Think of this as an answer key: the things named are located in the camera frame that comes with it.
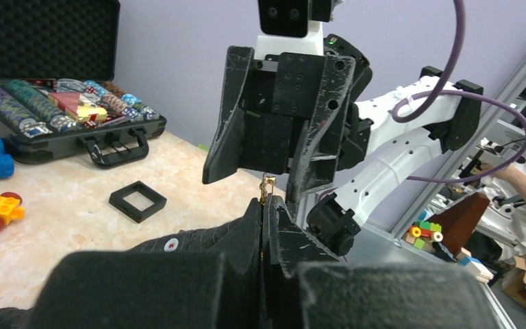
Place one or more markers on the black square frame far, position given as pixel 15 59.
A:
pixel 137 201

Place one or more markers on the gold brooch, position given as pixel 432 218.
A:
pixel 266 186

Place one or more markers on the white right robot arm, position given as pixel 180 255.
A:
pixel 369 126

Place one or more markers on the toy bricks pile background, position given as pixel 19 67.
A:
pixel 422 235

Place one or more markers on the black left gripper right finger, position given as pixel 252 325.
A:
pixel 307 286

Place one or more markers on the dark pinstriped garment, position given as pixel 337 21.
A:
pixel 154 254

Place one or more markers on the black poker chip case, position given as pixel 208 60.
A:
pixel 44 42

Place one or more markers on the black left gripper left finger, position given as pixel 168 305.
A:
pixel 154 290

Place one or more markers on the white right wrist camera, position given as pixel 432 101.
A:
pixel 292 26

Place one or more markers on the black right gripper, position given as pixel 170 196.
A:
pixel 288 99

